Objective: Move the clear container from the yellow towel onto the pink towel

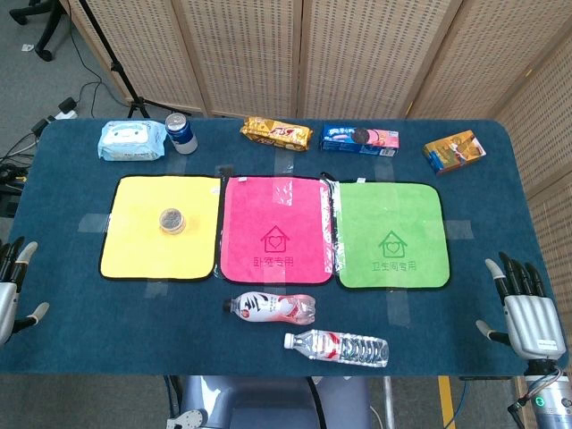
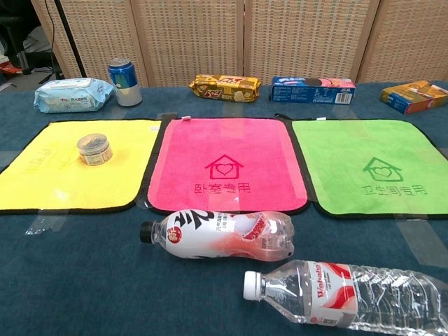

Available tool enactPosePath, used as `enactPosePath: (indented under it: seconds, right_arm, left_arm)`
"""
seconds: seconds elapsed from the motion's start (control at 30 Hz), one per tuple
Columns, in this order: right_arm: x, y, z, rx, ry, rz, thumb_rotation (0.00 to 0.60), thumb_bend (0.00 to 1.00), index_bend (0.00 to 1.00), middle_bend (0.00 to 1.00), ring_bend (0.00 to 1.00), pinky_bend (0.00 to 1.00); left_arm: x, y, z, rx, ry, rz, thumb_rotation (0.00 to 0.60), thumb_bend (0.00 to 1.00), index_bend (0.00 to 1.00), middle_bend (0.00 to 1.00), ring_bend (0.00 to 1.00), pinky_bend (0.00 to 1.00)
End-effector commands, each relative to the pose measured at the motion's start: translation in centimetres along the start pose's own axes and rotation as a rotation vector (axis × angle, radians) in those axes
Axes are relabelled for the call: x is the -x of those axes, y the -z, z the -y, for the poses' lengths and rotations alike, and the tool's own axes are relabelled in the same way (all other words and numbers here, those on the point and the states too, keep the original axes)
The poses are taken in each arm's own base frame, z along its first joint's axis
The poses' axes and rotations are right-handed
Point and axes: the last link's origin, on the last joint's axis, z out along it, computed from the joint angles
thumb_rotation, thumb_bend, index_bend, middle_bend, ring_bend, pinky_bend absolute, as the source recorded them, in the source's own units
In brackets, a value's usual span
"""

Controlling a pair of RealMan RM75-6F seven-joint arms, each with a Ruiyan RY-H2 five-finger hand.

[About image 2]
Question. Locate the small round clear plastic jar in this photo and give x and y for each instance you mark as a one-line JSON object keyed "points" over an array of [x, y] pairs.
{"points": [[94, 151]]}

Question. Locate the blue cookie box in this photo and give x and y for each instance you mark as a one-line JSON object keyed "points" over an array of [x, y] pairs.
{"points": [[308, 92]]}

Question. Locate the yellow and blue snack box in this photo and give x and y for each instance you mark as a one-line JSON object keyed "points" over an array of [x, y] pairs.
{"points": [[413, 98]]}

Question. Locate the pink microfibre cloth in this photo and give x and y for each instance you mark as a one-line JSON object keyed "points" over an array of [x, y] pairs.
{"points": [[224, 140]]}

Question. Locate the black-capped bottle with white label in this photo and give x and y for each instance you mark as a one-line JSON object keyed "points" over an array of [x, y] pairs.
{"points": [[196, 238]]}

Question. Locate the yellow biscuit packet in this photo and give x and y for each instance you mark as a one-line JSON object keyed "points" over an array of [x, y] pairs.
{"points": [[224, 89]]}

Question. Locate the green microfibre cloth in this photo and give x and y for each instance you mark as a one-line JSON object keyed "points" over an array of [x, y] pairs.
{"points": [[350, 147]]}

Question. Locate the wicker folding screen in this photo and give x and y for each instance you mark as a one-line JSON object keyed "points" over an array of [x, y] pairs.
{"points": [[196, 38]]}

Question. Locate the blue and silver drink can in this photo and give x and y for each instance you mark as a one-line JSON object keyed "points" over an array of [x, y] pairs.
{"points": [[124, 78]]}

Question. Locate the yellow microfibre cloth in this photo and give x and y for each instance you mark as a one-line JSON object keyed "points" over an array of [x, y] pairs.
{"points": [[70, 185]]}

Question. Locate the clear white-capped water bottle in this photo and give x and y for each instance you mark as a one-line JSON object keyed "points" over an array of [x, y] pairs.
{"points": [[336, 294]]}

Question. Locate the light blue wet wipes pack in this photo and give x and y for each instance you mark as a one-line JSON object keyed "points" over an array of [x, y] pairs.
{"points": [[70, 94]]}

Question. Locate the blue table cover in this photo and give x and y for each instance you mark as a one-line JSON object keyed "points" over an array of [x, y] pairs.
{"points": [[87, 280]]}

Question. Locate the clear tape strip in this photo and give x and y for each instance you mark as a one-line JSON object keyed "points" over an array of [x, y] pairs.
{"points": [[45, 224]]}

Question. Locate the black tripod stand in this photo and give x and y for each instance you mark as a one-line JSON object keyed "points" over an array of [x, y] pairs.
{"points": [[70, 42]]}

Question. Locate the red object on floor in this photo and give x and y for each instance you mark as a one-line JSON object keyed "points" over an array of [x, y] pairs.
{"points": [[7, 68]]}

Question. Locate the black office chair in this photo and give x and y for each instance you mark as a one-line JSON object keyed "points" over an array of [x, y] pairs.
{"points": [[17, 21]]}

